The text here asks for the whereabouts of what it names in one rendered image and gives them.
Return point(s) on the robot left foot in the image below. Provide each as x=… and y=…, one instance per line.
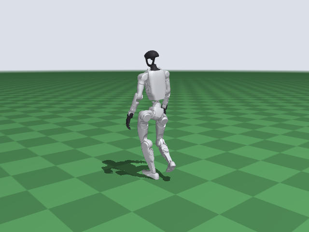
x=148, y=173

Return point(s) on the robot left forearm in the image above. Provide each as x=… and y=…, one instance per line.
x=134, y=105

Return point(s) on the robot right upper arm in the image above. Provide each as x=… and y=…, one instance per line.
x=167, y=82

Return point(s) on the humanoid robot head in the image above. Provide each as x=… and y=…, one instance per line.
x=152, y=55

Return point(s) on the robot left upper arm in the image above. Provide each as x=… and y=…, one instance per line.
x=140, y=86

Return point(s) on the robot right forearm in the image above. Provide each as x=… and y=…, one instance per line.
x=165, y=100

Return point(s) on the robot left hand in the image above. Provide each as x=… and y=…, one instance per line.
x=128, y=120

